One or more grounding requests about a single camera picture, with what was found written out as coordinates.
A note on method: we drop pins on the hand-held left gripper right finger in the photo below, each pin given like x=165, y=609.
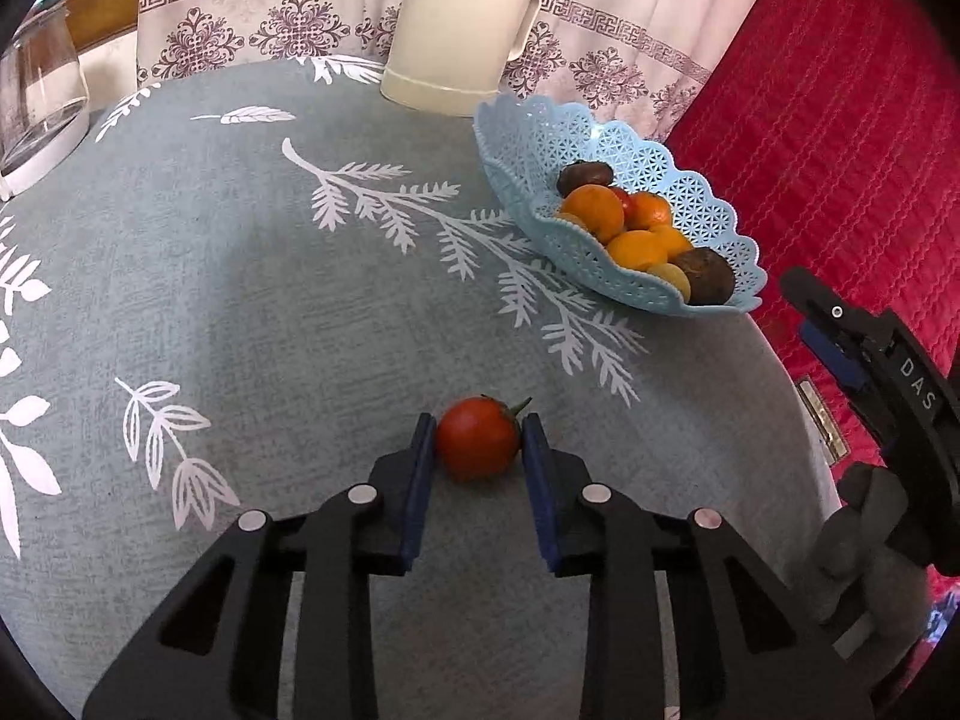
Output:
x=538, y=502

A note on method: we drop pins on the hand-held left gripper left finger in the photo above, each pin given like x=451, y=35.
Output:
x=416, y=502

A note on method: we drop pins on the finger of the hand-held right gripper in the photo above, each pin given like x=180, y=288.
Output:
x=832, y=356
x=817, y=300

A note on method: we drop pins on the brown water chestnut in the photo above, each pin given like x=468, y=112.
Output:
x=709, y=277
x=583, y=176

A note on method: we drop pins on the yellow-green round fruit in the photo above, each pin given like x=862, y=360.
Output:
x=671, y=280

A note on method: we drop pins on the small oval kumquat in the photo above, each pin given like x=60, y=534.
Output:
x=677, y=241

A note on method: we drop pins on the round orange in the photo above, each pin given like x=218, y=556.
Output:
x=636, y=250

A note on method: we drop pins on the small tangerine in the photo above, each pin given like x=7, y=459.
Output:
x=649, y=211

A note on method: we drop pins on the small red tomato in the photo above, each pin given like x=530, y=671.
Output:
x=621, y=199

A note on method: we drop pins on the light blue lattice basket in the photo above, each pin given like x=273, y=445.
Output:
x=645, y=154

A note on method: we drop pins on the large oval orange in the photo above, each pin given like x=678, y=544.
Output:
x=592, y=214

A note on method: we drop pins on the small yellowish fruit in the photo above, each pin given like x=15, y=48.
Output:
x=570, y=220

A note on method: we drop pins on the person's right hand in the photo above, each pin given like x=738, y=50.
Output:
x=870, y=555

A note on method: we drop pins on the red quilted blanket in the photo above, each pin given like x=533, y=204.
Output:
x=825, y=127

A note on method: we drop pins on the cream thermos jug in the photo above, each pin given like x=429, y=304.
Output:
x=457, y=22

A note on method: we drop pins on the beige patterned curtain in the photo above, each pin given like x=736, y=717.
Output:
x=285, y=0

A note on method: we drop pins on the wooden window frame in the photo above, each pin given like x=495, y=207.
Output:
x=97, y=7

